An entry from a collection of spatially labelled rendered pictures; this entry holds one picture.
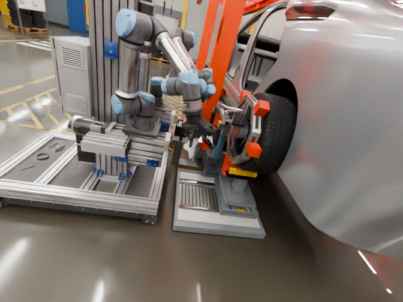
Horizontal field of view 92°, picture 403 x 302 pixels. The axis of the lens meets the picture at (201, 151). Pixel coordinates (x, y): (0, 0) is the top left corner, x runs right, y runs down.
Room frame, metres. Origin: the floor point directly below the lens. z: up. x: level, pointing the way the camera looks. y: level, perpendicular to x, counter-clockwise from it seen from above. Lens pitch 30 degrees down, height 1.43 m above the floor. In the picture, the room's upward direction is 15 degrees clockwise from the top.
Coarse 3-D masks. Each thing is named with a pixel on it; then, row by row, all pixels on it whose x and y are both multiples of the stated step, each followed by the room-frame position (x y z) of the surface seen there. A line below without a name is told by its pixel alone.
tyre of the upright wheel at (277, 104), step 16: (256, 96) 1.63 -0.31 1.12; (272, 96) 1.51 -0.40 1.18; (272, 112) 1.35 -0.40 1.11; (288, 112) 1.40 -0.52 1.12; (272, 128) 1.27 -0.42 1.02; (288, 128) 1.31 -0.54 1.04; (272, 144) 1.24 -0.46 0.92; (288, 144) 1.27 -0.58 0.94; (256, 160) 1.24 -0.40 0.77; (272, 160) 1.25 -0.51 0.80
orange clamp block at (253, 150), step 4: (248, 144) 1.24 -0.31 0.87; (252, 144) 1.23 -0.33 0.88; (256, 144) 1.25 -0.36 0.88; (248, 148) 1.22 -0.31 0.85; (252, 148) 1.18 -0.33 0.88; (256, 148) 1.19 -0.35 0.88; (260, 148) 1.21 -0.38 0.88; (248, 152) 1.20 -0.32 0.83; (252, 152) 1.18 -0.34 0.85; (256, 152) 1.18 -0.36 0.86; (260, 152) 1.19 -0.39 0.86; (252, 156) 1.18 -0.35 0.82; (256, 156) 1.19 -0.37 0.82
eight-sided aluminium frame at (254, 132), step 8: (248, 96) 1.57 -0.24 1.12; (240, 104) 1.68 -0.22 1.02; (256, 120) 1.37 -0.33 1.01; (256, 128) 1.29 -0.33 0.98; (248, 136) 1.30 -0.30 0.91; (256, 136) 1.27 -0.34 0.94; (232, 144) 1.66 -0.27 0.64; (232, 152) 1.59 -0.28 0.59; (232, 160) 1.41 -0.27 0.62; (240, 160) 1.31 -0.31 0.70
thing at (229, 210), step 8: (216, 176) 1.77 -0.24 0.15; (216, 184) 1.64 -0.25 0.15; (216, 192) 1.55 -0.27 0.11; (224, 208) 1.33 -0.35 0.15; (232, 208) 1.34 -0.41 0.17; (240, 208) 1.39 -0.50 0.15; (248, 208) 1.39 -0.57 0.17; (256, 208) 1.42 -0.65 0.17; (240, 216) 1.32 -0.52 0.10; (248, 216) 1.34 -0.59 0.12; (256, 216) 1.35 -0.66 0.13
